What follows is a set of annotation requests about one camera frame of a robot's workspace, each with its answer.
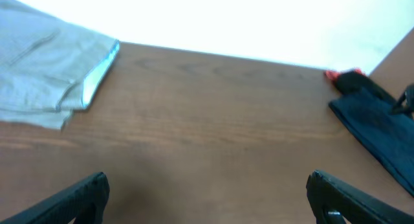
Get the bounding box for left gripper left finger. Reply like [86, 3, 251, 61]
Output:
[2, 172, 110, 224]

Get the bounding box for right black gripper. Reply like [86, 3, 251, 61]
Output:
[391, 84, 414, 115]

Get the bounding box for navy blue shorts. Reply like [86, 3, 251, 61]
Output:
[329, 89, 413, 195]

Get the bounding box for beige khaki shorts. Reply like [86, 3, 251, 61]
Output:
[1, 0, 120, 129]

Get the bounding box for red cloth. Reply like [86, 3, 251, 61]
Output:
[324, 67, 365, 82]

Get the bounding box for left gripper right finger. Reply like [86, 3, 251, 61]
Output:
[306, 170, 413, 224]

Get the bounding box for black cloth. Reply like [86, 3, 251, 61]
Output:
[332, 71, 396, 104]

